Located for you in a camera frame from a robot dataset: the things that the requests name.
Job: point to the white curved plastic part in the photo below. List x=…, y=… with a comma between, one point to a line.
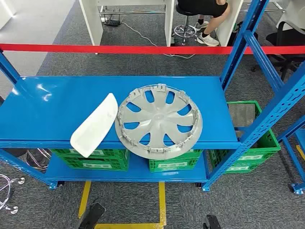
x=95, y=126

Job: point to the blue metal shelf rack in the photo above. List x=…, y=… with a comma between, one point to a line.
x=289, y=155
x=71, y=107

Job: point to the grey wheel hubcap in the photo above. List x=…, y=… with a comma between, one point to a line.
x=158, y=121

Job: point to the red barrier tape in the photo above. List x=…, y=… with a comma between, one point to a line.
x=119, y=49

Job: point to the black power strip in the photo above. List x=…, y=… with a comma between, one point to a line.
x=111, y=22

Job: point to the seated person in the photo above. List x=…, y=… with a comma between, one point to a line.
x=211, y=22

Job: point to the white desk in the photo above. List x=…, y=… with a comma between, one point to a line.
x=93, y=22
x=228, y=25

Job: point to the black robot left foot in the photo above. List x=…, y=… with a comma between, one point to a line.
x=91, y=216

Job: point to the black robot foot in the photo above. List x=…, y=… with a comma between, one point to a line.
x=211, y=222
x=91, y=216

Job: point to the black robot right foot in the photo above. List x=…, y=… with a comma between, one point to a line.
x=211, y=222

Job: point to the black bag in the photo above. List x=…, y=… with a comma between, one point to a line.
x=234, y=36

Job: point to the chrome stanchion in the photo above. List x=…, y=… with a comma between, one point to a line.
x=38, y=159

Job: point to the black office chair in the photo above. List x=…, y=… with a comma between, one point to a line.
x=285, y=39

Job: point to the yellow floor tape square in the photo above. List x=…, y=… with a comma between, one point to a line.
x=300, y=152

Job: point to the white chair backrest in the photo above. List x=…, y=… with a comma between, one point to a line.
x=294, y=14

